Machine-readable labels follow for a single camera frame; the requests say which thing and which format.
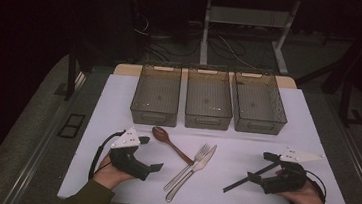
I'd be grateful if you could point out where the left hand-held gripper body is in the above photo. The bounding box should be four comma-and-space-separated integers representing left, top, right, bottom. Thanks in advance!
106, 125, 154, 182

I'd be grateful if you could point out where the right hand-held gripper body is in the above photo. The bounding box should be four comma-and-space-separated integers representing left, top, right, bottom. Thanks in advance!
260, 144, 327, 200

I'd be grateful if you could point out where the brown wooden spoon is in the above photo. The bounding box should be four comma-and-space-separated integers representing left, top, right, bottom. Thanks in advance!
148, 125, 198, 167

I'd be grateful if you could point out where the smoky clear plastic bin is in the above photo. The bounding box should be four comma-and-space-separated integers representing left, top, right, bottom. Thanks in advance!
128, 60, 183, 129
182, 65, 237, 133
227, 68, 292, 137

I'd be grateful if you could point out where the person's right hand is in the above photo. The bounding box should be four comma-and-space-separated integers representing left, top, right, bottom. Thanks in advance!
274, 176, 326, 204

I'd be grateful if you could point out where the person's left hand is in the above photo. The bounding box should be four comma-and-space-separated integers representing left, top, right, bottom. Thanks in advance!
91, 152, 138, 193

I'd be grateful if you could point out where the white table mat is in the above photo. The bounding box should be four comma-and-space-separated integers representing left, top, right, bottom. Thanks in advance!
56, 66, 362, 204

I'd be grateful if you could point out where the steel table knife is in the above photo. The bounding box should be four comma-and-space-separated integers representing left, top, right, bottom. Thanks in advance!
164, 140, 218, 204

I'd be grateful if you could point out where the steel fork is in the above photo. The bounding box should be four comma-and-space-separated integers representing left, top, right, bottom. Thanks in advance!
163, 140, 212, 196

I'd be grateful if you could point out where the black metal stand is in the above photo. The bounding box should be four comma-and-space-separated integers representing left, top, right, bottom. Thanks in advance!
336, 76, 362, 128
53, 41, 90, 104

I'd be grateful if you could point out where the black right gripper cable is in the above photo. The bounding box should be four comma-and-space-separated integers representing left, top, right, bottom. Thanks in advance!
303, 169, 330, 202

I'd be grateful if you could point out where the black floor socket frame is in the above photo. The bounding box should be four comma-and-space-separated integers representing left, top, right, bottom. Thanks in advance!
57, 111, 86, 141

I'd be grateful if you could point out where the tangle of floor cables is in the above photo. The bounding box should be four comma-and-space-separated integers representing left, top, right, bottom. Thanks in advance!
129, 13, 268, 73

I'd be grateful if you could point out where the white metal desk frame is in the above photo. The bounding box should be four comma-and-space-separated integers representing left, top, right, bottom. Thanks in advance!
197, 0, 302, 77

